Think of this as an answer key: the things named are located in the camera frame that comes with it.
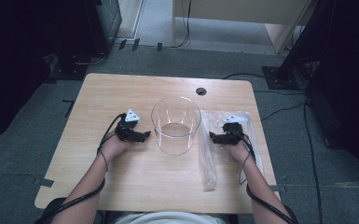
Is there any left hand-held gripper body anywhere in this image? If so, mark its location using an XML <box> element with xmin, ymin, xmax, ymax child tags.
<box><xmin>115</xmin><ymin>108</ymin><xmax>145</xmax><ymax>144</ymax></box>

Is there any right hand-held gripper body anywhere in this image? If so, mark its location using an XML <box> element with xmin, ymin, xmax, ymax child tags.
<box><xmin>222</xmin><ymin>115</ymin><xmax>249</xmax><ymax>146</ymax></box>

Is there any clear plastic bag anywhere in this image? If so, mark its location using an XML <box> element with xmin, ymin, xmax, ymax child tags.
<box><xmin>199</xmin><ymin>109</ymin><xmax>265</xmax><ymax>191</ymax></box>

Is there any clear round container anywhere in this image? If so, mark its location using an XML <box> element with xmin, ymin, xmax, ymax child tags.
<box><xmin>150</xmin><ymin>96</ymin><xmax>202</xmax><ymax>156</ymax></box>

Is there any person's left hand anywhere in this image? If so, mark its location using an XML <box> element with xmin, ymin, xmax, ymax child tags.
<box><xmin>100</xmin><ymin>133</ymin><xmax>135</xmax><ymax>163</ymax></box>

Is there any person's right hand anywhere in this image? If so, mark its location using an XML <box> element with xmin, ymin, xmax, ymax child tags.
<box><xmin>226</xmin><ymin>139</ymin><xmax>252</xmax><ymax>164</ymax></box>

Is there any person's white shirt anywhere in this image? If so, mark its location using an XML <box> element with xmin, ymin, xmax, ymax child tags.
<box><xmin>113</xmin><ymin>211</ymin><xmax>228</xmax><ymax>224</ymax></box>

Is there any grey tape strip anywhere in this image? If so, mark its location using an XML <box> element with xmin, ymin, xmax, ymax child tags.
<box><xmin>32</xmin><ymin>176</ymin><xmax>56</xmax><ymax>189</ymax></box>

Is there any light wooden desk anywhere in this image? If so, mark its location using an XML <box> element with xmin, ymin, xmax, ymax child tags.
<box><xmin>171</xmin><ymin>0</ymin><xmax>312</xmax><ymax>56</ymax></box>

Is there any dark curtain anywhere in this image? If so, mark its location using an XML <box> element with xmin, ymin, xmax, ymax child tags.
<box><xmin>307</xmin><ymin>0</ymin><xmax>359</xmax><ymax>180</ymax></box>
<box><xmin>0</xmin><ymin>0</ymin><xmax>55</xmax><ymax>147</ymax></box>

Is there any thin grey right wrist strap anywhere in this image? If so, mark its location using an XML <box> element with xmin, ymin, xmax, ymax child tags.
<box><xmin>238</xmin><ymin>152</ymin><xmax>252</xmax><ymax>186</ymax></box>

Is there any thin grey wrist strap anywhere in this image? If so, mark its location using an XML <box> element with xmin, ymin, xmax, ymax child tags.
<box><xmin>100</xmin><ymin>150</ymin><xmax>110</xmax><ymax>172</ymax></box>
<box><xmin>238</xmin><ymin>152</ymin><xmax>252</xmax><ymax>186</ymax></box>

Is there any thin grey left wrist strap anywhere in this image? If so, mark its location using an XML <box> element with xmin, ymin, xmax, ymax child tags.
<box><xmin>100</xmin><ymin>150</ymin><xmax>110</xmax><ymax>172</ymax></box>

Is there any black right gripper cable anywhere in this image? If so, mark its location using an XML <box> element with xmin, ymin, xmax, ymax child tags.
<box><xmin>237</xmin><ymin>129</ymin><xmax>300</xmax><ymax>224</ymax></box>

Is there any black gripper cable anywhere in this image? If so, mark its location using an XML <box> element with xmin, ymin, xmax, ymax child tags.
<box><xmin>34</xmin><ymin>112</ymin><xmax>128</xmax><ymax>224</ymax></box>
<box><xmin>237</xmin><ymin>129</ymin><xmax>300</xmax><ymax>224</ymax></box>

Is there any black stand with base plate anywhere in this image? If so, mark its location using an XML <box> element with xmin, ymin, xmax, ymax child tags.
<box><xmin>261</xmin><ymin>0</ymin><xmax>337</xmax><ymax>91</ymax></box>

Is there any black flat base plate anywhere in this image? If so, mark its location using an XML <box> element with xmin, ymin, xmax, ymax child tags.
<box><xmin>48</xmin><ymin>52</ymin><xmax>91</xmax><ymax>81</ymax></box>

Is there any long black floor cable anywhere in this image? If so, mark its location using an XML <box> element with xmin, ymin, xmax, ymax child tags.
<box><xmin>303</xmin><ymin>98</ymin><xmax>324</xmax><ymax>224</ymax></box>

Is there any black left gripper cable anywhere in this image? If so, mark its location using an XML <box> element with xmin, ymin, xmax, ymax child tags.
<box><xmin>34</xmin><ymin>112</ymin><xmax>128</xmax><ymax>224</ymax></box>

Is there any black hanging cable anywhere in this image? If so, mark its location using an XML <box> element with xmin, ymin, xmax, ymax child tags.
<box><xmin>171</xmin><ymin>0</ymin><xmax>192</xmax><ymax>49</ymax></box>

